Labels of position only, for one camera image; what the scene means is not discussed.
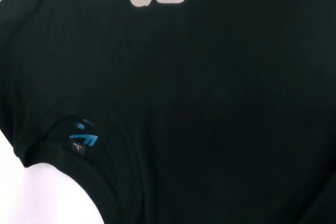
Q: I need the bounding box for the black shirt with FREE print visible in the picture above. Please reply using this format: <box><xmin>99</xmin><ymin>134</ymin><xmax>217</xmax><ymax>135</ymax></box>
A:
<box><xmin>0</xmin><ymin>0</ymin><xmax>336</xmax><ymax>224</ymax></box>

